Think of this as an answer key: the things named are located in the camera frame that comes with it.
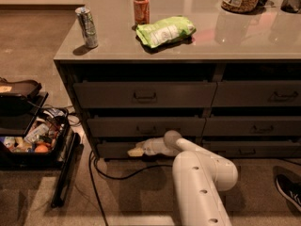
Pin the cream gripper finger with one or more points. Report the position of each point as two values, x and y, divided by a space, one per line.
137 151

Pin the green chip bag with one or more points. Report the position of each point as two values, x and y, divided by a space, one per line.
168 30

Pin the black case lid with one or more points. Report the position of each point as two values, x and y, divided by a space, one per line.
27 89

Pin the silver tall can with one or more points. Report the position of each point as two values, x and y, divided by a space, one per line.
87 25

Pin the dark glass object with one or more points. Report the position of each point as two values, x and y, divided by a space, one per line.
292 6

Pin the dark grey drawer cabinet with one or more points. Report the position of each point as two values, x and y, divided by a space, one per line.
262 46

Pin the drawer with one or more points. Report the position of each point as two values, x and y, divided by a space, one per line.
257 93
144 94
254 149
115 149
253 126
145 126

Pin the orange soda can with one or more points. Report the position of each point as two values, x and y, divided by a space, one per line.
142 11

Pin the orange fruit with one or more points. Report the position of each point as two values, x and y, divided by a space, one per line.
41 149

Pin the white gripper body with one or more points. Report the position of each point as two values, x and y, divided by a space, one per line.
150 148

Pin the black bin with items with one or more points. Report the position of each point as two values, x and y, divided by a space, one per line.
49 128

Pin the black sneaker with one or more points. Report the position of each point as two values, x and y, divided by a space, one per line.
289 190

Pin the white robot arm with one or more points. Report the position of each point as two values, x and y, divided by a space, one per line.
199 176

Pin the black floor bar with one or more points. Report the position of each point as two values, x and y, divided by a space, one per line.
64 179

